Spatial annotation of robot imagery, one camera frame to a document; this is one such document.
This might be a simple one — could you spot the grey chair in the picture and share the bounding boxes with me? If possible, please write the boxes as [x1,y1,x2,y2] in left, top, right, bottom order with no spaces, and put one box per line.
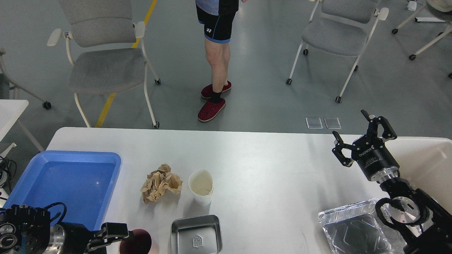
[285,0,389,103]
[0,48,52,110]
[47,0,161,129]

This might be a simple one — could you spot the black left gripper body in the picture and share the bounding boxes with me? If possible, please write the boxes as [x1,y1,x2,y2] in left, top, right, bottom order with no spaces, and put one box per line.
[49,222,94,254]

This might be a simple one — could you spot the grey chair right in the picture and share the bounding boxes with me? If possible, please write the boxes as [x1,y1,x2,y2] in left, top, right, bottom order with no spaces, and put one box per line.
[285,0,389,103]

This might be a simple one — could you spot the grey chair far left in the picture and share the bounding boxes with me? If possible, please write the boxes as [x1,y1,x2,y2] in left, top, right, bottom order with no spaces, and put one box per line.
[0,48,52,110]

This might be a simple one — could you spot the beige plastic bin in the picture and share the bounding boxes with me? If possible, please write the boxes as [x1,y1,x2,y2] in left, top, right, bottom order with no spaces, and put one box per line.
[385,137,452,213]

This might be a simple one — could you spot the white paper cup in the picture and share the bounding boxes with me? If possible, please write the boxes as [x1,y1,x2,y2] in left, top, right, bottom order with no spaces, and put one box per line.
[188,169,214,206]

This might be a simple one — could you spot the black cables on floor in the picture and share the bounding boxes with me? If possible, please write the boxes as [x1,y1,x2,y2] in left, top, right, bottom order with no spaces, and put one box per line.
[0,157,17,193]

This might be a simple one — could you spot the white side table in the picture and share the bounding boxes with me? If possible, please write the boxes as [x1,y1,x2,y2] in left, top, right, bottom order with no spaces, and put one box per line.
[0,99,44,152]

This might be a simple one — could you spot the square stainless steel tray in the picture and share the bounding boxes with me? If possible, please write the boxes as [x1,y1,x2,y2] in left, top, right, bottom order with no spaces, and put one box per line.
[171,215,223,254]

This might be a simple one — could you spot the pink ribbed mug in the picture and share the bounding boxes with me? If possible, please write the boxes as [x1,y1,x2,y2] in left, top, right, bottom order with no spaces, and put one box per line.
[118,229,159,254]

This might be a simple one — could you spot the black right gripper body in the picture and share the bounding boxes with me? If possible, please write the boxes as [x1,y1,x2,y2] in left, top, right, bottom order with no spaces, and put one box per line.
[352,135,400,183]

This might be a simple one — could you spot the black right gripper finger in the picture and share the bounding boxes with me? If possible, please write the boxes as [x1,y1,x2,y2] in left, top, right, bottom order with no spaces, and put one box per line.
[332,131,356,167]
[361,109,397,143]

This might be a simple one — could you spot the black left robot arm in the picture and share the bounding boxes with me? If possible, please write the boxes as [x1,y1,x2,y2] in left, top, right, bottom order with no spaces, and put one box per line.
[0,201,135,254]

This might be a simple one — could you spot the person in blue shirt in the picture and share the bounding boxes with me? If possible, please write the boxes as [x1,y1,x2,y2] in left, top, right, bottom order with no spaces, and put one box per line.
[195,0,240,122]

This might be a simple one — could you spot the crumpled brown paper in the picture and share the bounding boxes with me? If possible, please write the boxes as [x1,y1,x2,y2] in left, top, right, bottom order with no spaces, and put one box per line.
[140,164,183,205]

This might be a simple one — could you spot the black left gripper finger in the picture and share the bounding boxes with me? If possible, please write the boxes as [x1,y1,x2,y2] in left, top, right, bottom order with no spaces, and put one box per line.
[86,222,135,252]

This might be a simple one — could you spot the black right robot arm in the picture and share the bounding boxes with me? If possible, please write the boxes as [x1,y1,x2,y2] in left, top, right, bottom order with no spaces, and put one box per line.
[332,110,452,254]

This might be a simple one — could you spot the blue plastic tray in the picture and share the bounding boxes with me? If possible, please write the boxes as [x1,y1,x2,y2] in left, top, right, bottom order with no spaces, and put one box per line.
[2,151,121,230]

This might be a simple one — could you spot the white chair far right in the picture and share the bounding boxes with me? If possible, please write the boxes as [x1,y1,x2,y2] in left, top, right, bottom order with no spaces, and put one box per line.
[392,0,452,60]

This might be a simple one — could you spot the aluminium foil tray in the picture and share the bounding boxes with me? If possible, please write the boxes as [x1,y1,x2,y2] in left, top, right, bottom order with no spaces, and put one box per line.
[318,198,406,254]

